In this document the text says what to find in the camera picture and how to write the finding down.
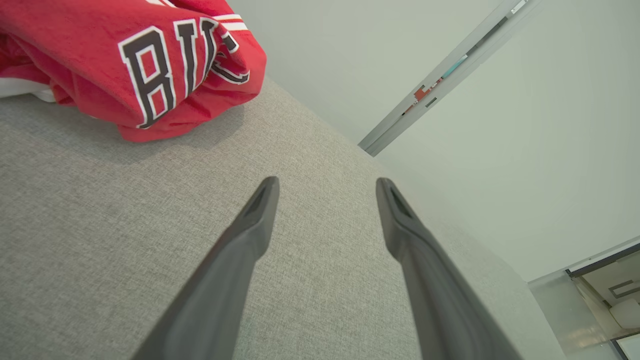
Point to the dark framed glass partition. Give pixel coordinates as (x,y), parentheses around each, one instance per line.
(600,280)

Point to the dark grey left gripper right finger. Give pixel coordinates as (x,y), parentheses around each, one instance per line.
(440,290)

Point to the grey window frame post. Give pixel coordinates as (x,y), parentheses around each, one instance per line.
(450,75)

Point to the red jersey with black lettering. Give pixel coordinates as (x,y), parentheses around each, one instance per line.
(75,50)

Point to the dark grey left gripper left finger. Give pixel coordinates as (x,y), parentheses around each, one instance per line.
(225,280)

